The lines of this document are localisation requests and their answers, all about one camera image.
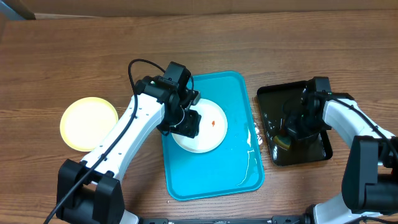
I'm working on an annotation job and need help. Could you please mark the black water tray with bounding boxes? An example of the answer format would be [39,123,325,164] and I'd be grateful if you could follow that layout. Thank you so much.
[257,81,333,167]

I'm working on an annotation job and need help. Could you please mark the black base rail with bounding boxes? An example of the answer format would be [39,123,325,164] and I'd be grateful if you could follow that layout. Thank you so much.
[138,215,314,224]

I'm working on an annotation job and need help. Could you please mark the white plate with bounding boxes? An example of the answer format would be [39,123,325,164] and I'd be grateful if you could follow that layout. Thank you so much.
[172,99,228,153]

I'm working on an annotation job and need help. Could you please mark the teal plastic tray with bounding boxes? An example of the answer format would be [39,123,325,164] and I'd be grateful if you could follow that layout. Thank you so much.
[162,71,264,200]

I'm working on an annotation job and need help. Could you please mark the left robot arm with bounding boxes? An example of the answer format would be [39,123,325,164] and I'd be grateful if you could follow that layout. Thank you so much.
[45,62,201,223]

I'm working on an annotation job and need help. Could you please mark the green yellow sponge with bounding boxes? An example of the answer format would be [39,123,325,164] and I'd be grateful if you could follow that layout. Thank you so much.
[273,134,292,150]

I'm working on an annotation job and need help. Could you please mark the yellow-green plate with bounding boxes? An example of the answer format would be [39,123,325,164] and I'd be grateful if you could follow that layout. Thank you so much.
[60,97,119,152]

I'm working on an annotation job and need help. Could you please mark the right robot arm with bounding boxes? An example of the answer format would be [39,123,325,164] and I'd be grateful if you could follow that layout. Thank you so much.
[274,77,397,224]

